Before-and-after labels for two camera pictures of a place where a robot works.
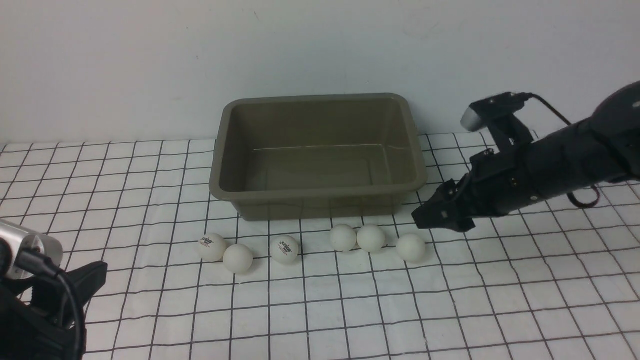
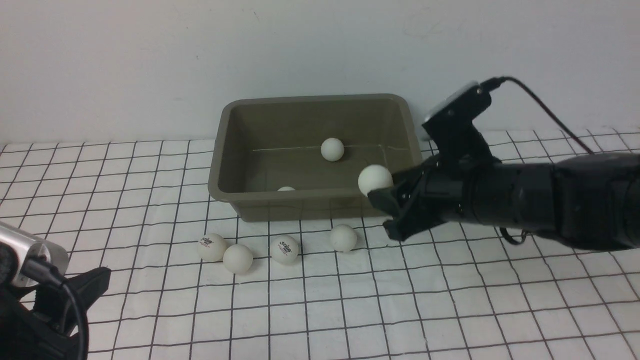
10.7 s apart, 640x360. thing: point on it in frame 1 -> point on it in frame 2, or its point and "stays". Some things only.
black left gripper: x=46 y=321 stays
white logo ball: x=211 y=246 stays
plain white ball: x=237 y=258 stays
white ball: x=411 y=247 -> x=332 y=149
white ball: x=370 y=238 -> x=373 y=177
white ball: x=343 y=238 stays
